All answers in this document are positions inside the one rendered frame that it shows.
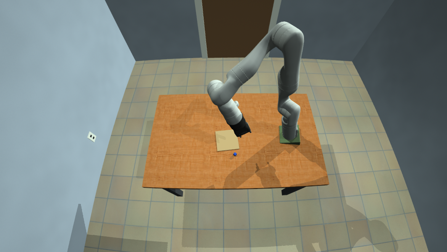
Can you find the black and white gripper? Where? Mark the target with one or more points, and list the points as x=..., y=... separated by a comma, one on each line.
x=238, y=124

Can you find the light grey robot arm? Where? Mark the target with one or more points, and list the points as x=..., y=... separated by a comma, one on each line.
x=290, y=41

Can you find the beige square mat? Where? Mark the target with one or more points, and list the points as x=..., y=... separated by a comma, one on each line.
x=226, y=140

